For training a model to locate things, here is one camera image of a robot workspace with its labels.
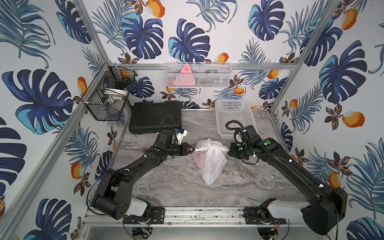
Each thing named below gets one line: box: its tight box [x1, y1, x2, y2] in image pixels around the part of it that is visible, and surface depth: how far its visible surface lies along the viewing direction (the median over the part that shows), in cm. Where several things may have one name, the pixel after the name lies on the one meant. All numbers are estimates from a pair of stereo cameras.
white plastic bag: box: [192, 138, 230, 186], surface depth 83 cm
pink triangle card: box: [174, 63, 196, 86], surface depth 92 cm
